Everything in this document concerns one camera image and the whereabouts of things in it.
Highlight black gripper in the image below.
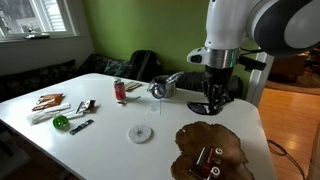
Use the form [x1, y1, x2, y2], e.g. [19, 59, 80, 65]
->
[203, 65, 234, 115]

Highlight dark pair of glasses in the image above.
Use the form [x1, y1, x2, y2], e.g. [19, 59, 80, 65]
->
[187, 102, 222, 115]

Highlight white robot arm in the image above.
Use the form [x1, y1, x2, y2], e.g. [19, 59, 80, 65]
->
[187, 0, 320, 115]

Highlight brown wooden plate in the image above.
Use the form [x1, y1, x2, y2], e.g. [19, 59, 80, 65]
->
[171, 121, 255, 180]

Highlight metal pot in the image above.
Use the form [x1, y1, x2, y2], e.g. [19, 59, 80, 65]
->
[147, 72, 182, 99]

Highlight blue tape roll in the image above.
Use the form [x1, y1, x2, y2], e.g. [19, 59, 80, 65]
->
[151, 83, 167, 99]

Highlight red toy fire truck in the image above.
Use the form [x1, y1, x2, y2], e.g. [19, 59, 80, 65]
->
[189, 147, 223, 180]

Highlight clear plastic sheet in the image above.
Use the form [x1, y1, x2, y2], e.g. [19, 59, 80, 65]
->
[146, 100, 161, 115]

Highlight black backpack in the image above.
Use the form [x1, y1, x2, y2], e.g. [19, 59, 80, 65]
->
[127, 50, 161, 82]

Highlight white round coaster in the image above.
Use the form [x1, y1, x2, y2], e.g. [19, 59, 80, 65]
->
[128, 125, 152, 144]

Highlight tan card stack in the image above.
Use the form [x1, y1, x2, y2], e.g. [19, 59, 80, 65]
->
[125, 81, 141, 91]

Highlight metal spoon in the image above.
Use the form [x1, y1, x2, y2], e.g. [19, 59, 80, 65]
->
[117, 96, 141, 105]

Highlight red soda can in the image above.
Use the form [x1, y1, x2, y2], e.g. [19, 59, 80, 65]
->
[114, 79, 126, 101]

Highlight brown candy wrapper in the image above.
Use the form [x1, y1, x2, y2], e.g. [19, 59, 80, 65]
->
[76, 100, 95, 114]

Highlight black flat strip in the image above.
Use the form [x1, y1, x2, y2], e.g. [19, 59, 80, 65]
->
[69, 119, 94, 135]

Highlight green round lid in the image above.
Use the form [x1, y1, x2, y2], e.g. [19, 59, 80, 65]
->
[53, 115, 69, 130]

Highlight white long packet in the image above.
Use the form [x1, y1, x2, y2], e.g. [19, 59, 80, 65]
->
[27, 103, 71, 125]

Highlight orange snack packet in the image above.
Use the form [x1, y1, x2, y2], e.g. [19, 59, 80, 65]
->
[32, 94, 63, 111]

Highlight window sill ornament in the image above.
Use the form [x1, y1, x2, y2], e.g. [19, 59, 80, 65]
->
[26, 26, 50, 39]

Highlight black floor cable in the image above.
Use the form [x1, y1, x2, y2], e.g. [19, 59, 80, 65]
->
[266, 139, 306, 180]

